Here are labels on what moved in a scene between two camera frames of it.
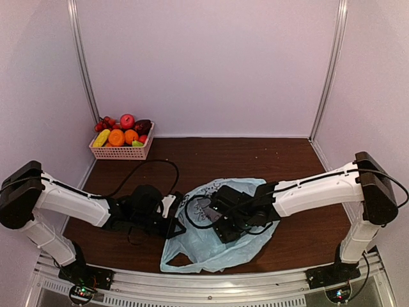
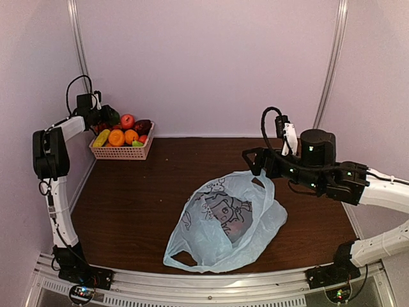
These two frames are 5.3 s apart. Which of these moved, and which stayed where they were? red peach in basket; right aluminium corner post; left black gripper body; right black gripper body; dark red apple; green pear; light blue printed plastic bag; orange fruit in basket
Moved: light blue printed plastic bag; left black gripper body; right black gripper body
Stayed: right aluminium corner post; dark red apple; red peach in basket; orange fruit in basket; green pear
